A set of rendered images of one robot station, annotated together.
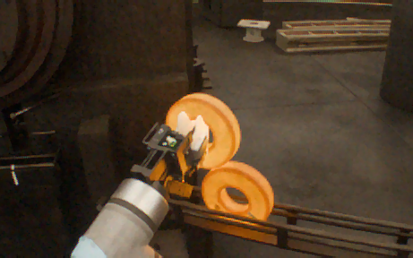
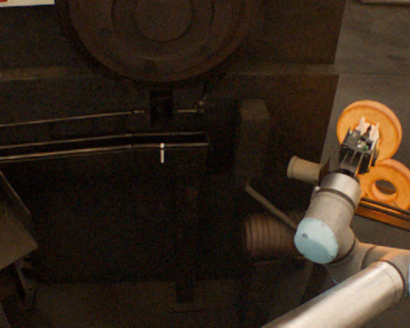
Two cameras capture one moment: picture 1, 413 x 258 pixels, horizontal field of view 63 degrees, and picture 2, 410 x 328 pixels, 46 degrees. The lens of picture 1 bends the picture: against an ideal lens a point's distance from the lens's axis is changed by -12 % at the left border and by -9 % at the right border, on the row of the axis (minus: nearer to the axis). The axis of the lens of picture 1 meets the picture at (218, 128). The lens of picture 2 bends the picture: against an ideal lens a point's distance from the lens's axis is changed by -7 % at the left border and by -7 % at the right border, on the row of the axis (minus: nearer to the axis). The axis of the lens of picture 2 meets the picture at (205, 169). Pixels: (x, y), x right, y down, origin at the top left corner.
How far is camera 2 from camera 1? 0.58 m
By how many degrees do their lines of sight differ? 12
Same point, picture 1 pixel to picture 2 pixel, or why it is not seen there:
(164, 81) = (319, 74)
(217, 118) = (388, 125)
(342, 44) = not seen: outside the picture
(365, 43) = not seen: outside the picture
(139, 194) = (348, 187)
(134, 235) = (347, 217)
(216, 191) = (369, 181)
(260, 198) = (408, 191)
